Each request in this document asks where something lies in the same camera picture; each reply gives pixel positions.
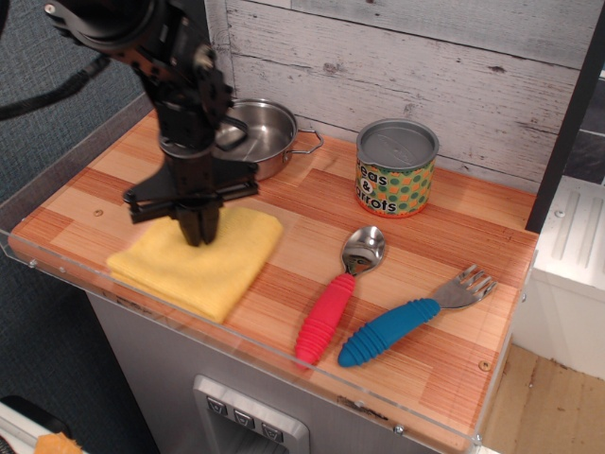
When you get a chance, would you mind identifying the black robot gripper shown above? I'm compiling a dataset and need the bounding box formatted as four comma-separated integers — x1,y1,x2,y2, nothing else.
123,139,258,247

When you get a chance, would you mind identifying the yellow cloth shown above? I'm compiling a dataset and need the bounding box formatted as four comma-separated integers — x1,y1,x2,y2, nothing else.
107,207,284,323

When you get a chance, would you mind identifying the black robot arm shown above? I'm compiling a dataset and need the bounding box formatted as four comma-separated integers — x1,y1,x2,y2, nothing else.
44,1,258,246

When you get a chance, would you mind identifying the stainless steel pot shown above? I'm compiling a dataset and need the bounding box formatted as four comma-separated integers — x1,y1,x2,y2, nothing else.
212,98,324,181

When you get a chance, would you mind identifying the grey toy fridge cabinet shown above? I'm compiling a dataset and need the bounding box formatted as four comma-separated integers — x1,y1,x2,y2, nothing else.
90,295,468,453

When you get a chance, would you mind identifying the silver dispenser button panel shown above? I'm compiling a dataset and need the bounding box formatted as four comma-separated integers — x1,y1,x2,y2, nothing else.
193,375,311,453

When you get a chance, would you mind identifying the peas and carrots can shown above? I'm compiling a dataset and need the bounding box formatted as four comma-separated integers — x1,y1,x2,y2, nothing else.
355,118,440,218

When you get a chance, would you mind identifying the orange object at corner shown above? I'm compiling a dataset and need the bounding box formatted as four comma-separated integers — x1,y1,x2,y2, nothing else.
34,432,84,454

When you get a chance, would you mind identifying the white toy sink unit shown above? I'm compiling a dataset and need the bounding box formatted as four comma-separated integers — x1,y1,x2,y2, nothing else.
512,176,604,378

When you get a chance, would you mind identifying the red handled spoon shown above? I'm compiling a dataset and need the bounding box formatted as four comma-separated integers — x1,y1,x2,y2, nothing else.
294,226,386,364

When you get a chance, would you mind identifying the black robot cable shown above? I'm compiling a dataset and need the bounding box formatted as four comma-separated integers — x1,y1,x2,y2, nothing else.
0,54,112,122

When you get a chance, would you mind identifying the blue handled fork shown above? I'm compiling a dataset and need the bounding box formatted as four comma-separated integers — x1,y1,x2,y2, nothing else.
337,265,497,368

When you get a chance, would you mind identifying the clear acrylic guard rail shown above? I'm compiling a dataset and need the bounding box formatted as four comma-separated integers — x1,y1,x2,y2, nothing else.
1,113,537,453

